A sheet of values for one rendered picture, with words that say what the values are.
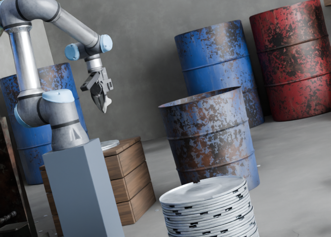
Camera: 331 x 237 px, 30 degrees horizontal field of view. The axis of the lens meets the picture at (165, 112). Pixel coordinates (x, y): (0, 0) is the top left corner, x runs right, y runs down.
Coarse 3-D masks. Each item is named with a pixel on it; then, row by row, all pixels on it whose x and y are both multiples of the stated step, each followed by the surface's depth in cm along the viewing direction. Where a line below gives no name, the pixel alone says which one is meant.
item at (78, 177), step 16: (96, 144) 249; (48, 160) 241; (64, 160) 239; (80, 160) 238; (96, 160) 246; (48, 176) 242; (64, 176) 240; (80, 176) 239; (96, 176) 242; (64, 192) 241; (80, 192) 240; (96, 192) 239; (112, 192) 255; (64, 208) 242; (80, 208) 240; (96, 208) 239; (112, 208) 251; (64, 224) 243; (80, 224) 241; (96, 224) 240; (112, 224) 247
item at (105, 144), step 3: (105, 141) 317; (108, 141) 316; (111, 141) 314; (114, 141) 311; (117, 141) 302; (102, 144) 311; (105, 144) 307; (108, 144) 304; (111, 144) 296; (114, 144) 298; (102, 147) 292; (105, 147) 293
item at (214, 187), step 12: (204, 180) 217; (216, 180) 213; (228, 180) 208; (168, 192) 212; (180, 192) 208; (192, 192) 201; (204, 192) 197; (216, 192) 195; (228, 192) 190; (168, 204) 194; (180, 204) 191
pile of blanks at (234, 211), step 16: (240, 192) 194; (176, 208) 192; (192, 208) 192; (208, 208) 189; (224, 208) 189; (240, 208) 195; (176, 224) 194; (192, 224) 191; (208, 224) 189; (224, 224) 192; (240, 224) 192; (256, 224) 200
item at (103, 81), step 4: (96, 68) 289; (100, 68) 291; (104, 68) 295; (88, 72) 291; (92, 72) 292; (100, 72) 293; (104, 72) 295; (100, 76) 293; (104, 76) 294; (100, 80) 292; (104, 80) 292; (108, 80) 294; (96, 84) 290; (100, 84) 289; (104, 84) 293; (108, 84) 293; (92, 88) 292; (96, 88) 291; (100, 88) 289; (104, 88) 292; (108, 88) 294; (112, 88) 295; (92, 92) 293; (96, 92) 291
